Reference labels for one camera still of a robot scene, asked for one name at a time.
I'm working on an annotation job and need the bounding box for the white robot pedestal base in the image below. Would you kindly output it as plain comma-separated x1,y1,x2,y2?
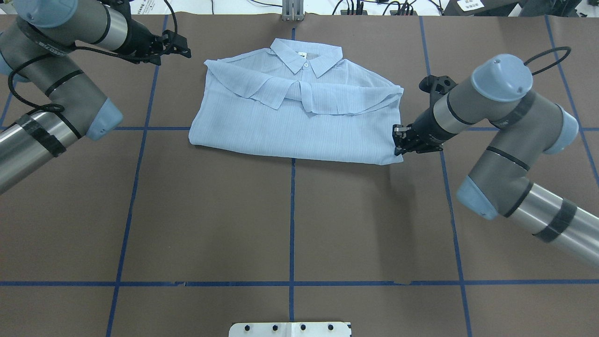
228,322,352,337

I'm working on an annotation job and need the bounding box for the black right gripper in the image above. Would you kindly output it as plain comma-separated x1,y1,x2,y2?
392,110,445,156

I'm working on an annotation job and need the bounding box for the aluminium frame post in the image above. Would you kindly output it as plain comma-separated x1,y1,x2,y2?
282,0,305,22

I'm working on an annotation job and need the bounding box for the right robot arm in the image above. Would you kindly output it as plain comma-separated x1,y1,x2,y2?
392,54,599,267

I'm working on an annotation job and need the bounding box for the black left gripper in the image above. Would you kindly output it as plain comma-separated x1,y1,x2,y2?
126,21,192,65

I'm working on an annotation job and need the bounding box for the light blue button shirt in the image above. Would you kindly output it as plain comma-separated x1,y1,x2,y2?
188,38,404,166

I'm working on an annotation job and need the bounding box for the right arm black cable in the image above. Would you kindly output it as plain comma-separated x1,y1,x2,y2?
523,46,572,76

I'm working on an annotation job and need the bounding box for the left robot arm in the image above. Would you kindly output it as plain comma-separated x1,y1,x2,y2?
0,0,192,192

